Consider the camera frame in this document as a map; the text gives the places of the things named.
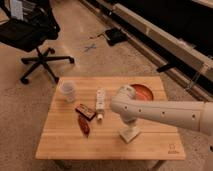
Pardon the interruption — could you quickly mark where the white sponge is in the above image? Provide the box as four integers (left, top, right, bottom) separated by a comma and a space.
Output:
119, 128, 141, 143

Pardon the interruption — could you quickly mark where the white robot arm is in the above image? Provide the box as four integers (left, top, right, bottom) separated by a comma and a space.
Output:
110, 85, 213, 136

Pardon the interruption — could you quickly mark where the orange bowl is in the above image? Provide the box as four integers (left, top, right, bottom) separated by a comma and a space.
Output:
132, 84, 154, 101

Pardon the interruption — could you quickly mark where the white tube bottle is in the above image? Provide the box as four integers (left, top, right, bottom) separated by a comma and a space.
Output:
96, 89, 105, 121

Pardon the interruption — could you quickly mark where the red snack packet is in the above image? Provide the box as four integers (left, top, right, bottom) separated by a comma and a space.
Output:
78, 115, 90, 137

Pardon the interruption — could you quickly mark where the dark chocolate bar box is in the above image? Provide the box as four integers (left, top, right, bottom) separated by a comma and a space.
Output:
75, 104, 96, 121

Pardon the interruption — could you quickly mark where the wooden table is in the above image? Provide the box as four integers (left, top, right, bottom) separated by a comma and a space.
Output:
36, 76, 186, 161

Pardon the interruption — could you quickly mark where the clear plastic cup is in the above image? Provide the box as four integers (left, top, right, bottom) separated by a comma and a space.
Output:
59, 81, 76, 103

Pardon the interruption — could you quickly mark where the black bag on floor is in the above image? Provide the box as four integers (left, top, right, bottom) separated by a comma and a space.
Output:
105, 28, 127, 46

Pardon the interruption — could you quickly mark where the black office chair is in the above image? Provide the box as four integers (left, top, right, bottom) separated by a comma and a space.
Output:
0, 0, 75, 84

